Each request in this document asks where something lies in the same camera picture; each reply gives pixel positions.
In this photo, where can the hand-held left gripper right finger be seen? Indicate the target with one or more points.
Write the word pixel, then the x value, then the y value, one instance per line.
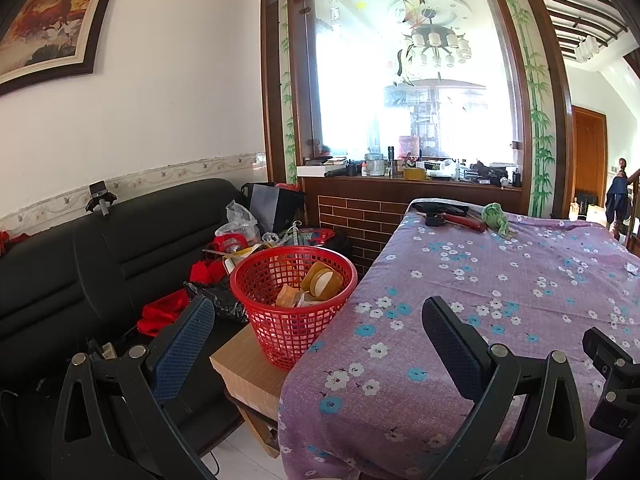
pixel 450 347

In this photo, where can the brown packing tape roll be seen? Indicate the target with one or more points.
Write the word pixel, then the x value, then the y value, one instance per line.
pixel 322 280

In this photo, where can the green cloth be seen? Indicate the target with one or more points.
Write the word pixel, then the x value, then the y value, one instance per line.
pixel 495 217

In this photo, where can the bamboo painted pillar panel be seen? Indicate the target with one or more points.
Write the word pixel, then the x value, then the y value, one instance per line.
pixel 537 110

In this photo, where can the black sofa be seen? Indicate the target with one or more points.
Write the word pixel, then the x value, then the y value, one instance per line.
pixel 75 270

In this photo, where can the orange cardboard box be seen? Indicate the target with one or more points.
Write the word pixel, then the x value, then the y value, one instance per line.
pixel 290 296

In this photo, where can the dark blue jacket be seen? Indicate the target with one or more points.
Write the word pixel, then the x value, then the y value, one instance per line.
pixel 615 200

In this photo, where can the red cloth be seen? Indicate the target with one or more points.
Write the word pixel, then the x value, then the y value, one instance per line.
pixel 160 312

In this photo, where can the yellow cardboard box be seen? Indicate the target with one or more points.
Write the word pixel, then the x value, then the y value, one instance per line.
pixel 414 174

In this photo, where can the narrow bamboo painted panel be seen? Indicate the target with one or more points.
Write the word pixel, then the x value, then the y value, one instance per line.
pixel 288 110

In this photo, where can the black phone clamp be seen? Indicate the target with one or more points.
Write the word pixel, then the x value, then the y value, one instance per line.
pixel 101 200

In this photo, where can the small black object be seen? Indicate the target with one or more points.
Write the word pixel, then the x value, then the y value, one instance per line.
pixel 435 220

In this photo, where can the chandelier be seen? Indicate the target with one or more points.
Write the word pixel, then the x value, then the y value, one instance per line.
pixel 435 40

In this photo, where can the clear plastic bag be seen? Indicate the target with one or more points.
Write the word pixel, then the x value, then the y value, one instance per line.
pixel 240 217

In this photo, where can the white flat box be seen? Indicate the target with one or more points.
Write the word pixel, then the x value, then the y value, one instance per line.
pixel 320 170

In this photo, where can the framed horse painting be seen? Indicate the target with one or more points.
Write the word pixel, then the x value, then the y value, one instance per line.
pixel 50 15

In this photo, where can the black plastic bag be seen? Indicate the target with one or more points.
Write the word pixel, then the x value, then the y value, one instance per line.
pixel 220 300

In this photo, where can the wooden stool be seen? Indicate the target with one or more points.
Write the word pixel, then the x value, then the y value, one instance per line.
pixel 245 370

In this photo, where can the black paper bag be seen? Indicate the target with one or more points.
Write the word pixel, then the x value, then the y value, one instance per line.
pixel 275 210

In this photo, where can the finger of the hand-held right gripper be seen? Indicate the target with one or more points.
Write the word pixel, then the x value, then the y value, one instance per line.
pixel 607 352

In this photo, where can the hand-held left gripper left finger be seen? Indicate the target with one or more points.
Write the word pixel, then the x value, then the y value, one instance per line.
pixel 187 340

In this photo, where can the red plastic packet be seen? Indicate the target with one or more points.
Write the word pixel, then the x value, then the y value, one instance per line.
pixel 317 236

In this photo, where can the black flask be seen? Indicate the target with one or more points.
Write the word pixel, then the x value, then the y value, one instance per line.
pixel 391 160

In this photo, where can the purple floral tablecloth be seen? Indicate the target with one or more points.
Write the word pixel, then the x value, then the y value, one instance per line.
pixel 450 270

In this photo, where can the wooden door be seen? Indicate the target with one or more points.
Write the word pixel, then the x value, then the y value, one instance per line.
pixel 589 160

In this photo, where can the red plastic mesh basket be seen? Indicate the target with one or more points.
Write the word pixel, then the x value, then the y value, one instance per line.
pixel 280 340

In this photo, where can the metal tin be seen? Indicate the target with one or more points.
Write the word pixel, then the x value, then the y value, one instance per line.
pixel 375 165

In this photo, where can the red round container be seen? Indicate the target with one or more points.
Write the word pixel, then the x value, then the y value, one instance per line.
pixel 231 243

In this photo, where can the square ceiling lamp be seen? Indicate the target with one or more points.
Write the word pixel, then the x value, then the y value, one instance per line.
pixel 589 49

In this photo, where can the wooden stair railing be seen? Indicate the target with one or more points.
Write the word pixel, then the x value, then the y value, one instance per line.
pixel 632 210

